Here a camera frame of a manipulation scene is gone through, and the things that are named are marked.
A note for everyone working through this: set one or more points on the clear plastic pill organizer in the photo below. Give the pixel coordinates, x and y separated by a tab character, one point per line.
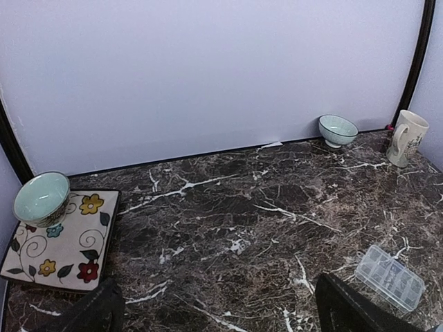
382	273

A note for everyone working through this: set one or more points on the teal bowl on plate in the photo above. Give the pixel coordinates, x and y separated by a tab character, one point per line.
43	200

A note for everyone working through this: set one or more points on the black right frame post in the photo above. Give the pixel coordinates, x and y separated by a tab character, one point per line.
419	54

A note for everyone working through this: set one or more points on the cream ceramic mug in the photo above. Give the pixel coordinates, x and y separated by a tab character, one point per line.
408	135

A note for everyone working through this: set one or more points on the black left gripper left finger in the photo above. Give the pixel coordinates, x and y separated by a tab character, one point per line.
100	310

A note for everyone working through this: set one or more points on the small teal patterned bowl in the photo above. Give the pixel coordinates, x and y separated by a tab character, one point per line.
337	131

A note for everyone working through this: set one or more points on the black frame post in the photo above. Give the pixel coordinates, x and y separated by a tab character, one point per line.
13	150
419	54

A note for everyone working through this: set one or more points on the square floral ceramic plate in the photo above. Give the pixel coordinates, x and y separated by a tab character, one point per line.
69	256

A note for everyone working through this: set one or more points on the black left frame post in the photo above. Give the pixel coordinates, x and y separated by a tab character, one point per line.
13	150

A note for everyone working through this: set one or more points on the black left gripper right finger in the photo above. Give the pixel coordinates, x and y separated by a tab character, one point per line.
341	308

